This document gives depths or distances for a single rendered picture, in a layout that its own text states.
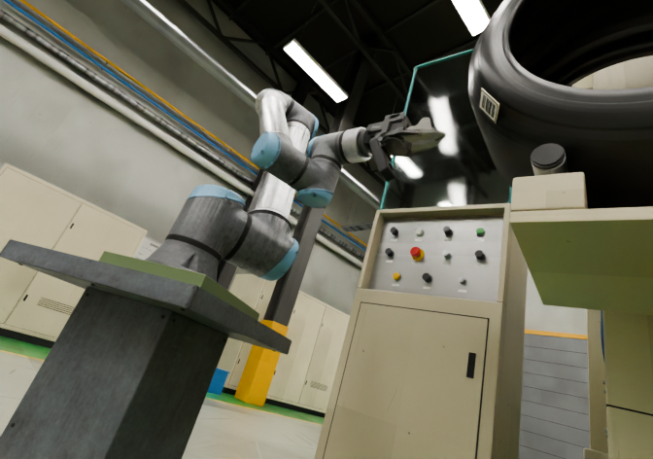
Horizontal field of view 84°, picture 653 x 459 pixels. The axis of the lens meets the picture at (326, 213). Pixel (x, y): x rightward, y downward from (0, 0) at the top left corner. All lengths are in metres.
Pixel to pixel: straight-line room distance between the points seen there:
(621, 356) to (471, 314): 0.53
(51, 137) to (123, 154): 1.19
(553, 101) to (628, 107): 0.10
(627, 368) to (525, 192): 0.41
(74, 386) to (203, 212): 0.44
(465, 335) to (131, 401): 0.94
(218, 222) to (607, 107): 0.82
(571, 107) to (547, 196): 0.16
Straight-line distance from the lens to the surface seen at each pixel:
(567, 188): 0.60
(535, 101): 0.70
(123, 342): 0.88
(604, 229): 0.59
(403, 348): 1.35
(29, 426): 0.99
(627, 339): 0.90
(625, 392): 0.88
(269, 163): 0.89
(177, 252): 0.95
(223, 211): 0.99
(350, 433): 1.40
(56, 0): 9.44
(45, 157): 8.19
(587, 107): 0.67
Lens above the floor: 0.51
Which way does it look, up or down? 25 degrees up
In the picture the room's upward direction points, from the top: 18 degrees clockwise
